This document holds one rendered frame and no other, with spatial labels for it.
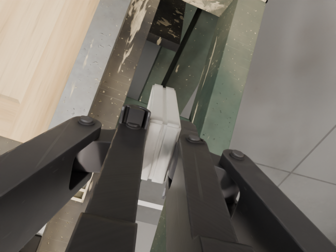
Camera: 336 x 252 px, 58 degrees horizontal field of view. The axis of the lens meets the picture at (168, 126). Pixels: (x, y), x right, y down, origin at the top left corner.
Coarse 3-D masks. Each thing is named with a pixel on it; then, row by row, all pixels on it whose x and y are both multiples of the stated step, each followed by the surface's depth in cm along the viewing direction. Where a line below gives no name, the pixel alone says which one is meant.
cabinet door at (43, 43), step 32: (0, 0) 51; (32, 0) 53; (64, 0) 54; (96, 0) 55; (0, 32) 50; (32, 32) 52; (64, 32) 53; (0, 64) 50; (32, 64) 51; (64, 64) 52; (0, 96) 49; (32, 96) 50; (0, 128) 48; (32, 128) 49
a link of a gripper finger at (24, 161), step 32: (64, 128) 11; (96, 128) 11; (0, 160) 8; (32, 160) 8; (64, 160) 10; (0, 192) 7; (32, 192) 8; (64, 192) 10; (0, 224) 7; (32, 224) 9
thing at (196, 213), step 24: (192, 144) 12; (192, 168) 10; (168, 192) 12; (192, 192) 9; (216, 192) 9; (168, 216) 11; (192, 216) 8; (216, 216) 8; (168, 240) 10; (192, 240) 7; (216, 240) 6
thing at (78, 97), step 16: (112, 0) 54; (128, 0) 55; (96, 16) 53; (112, 16) 53; (96, 32) 52; (112, 32) 53; (80, 48) 51; (96, 48) 52; (112, 48) 52; (80, 64) 51; (96, 64) 51; (80, 80) 50; (96, 80) 51; (64, 96) 49; (80, 96) 50; (64, 112) 49; (80, 112) 49; (48, 128) 48
